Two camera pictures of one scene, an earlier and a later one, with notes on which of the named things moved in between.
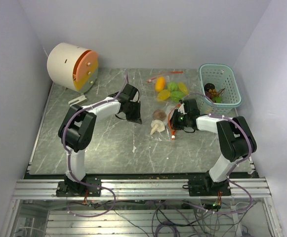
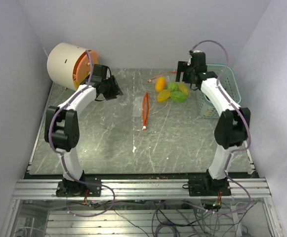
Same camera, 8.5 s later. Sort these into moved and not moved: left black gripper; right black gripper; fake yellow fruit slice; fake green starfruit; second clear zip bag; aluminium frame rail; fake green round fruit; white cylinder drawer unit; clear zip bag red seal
Moved: left black gripper; clear zip bag red seal; right black gripper
Not moved: white cylinder drawer unit; fake green round fruit; fake green starfruit; fake yellow fruit slice; second clear zip bag; aluminium frame rail
